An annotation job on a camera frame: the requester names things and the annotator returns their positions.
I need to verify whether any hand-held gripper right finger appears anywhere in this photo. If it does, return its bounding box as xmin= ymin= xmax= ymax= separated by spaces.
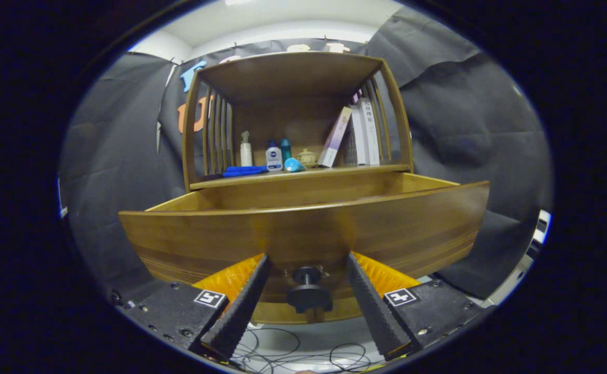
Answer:
xmin=346 ymin=251 xmax=483 ymax=360

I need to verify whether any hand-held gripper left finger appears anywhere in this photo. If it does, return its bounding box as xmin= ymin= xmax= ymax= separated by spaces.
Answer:
xmin=119 ymin=253 xmax=272 ymax=363

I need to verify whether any wooden drawer with black knob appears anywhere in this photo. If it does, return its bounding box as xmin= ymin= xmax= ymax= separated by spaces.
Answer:
xmin=118 ymin=171 xmax=491 ymax=325

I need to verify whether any wooden countertop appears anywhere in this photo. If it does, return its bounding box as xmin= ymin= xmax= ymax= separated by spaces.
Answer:
xmin=189 ymin=164 xmax=411 ymax=190

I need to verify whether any wooden cabinet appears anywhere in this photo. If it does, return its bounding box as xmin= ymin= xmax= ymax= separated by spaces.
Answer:
xmin=181 ymin=51 xmax=414 ymax=208

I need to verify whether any blue folded cloth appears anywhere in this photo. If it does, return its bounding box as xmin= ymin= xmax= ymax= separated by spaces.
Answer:
xmin=222 ymin=165 xmax=268 ymax=178

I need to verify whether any white lotion bottle blue cap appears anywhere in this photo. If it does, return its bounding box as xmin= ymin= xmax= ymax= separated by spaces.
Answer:
xmin=265 ymin=140 xmax=284 ymax=172

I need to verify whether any white pump bottle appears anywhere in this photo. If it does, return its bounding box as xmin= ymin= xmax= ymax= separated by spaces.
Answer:
xmin=239 ymin=131 xmax=253 ymax=167

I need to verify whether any patterned cover book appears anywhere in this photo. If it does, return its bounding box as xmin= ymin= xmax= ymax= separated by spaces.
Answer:
xmin=342 ymin=106 xmax=369 ymax=167

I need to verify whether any purple cover book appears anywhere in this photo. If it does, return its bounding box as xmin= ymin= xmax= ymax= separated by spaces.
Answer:
xmin=318 ymin=106 xmax=353 ymax=168

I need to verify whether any tangle of black cables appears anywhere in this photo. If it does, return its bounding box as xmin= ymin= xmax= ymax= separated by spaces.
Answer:
xmin=231 ymin=326 xmax=374 ymax=373

